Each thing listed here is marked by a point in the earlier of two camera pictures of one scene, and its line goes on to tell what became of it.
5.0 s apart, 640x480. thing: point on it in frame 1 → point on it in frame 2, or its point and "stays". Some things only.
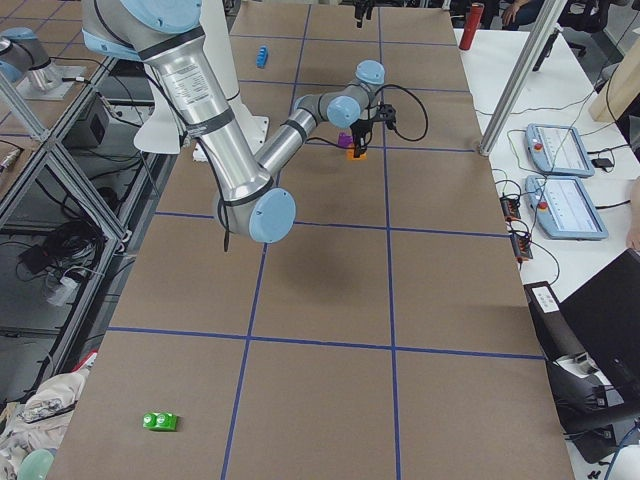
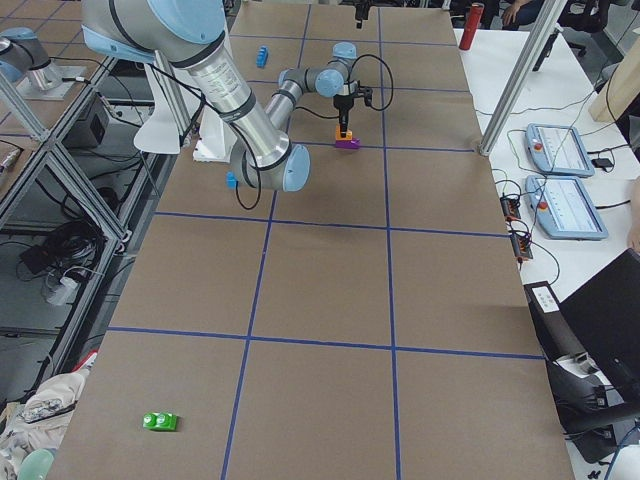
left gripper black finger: [359, 11] stays
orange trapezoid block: [350, 154] → [349, 134]
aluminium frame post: [521, 77] stays
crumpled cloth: [39, 419] stays
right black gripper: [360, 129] → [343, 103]
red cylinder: [467, 38] stays
